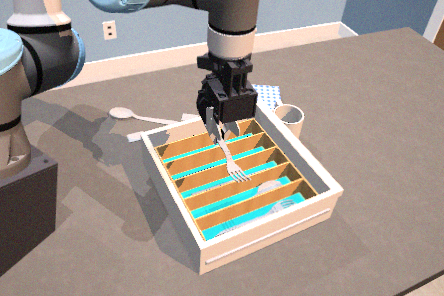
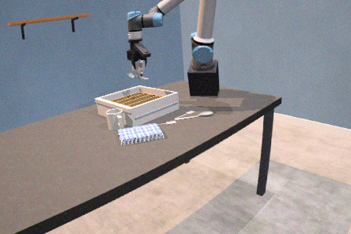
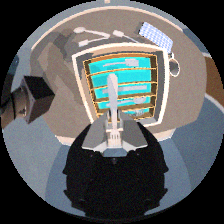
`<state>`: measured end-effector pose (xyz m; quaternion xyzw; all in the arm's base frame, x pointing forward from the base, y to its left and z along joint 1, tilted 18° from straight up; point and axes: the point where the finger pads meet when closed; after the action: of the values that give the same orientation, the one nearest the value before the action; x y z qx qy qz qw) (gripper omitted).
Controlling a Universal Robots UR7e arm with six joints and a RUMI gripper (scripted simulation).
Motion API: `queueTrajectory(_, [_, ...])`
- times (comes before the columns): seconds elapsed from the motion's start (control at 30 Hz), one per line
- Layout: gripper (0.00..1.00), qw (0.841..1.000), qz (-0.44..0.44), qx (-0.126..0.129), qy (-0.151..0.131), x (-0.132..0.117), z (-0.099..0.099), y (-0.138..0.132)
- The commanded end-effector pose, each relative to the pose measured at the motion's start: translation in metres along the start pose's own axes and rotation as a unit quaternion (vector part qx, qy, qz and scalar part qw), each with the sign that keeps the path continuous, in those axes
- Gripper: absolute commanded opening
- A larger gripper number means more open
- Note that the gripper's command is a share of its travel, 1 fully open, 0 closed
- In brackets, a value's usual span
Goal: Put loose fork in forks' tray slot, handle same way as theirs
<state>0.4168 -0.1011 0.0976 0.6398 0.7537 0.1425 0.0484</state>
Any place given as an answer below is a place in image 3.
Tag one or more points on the blue and white checked cloth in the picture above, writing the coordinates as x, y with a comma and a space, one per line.
155, 37

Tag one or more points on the white cutlery drawer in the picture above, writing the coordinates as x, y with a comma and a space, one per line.
163, 75

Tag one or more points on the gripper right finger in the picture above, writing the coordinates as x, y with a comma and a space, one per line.
136, 137

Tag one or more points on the beige mug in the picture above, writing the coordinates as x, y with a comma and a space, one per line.
173, 65

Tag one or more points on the wooden tray dividers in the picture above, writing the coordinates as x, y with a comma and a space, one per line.
154, 85

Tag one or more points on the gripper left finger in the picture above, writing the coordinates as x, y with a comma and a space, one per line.
92, 138

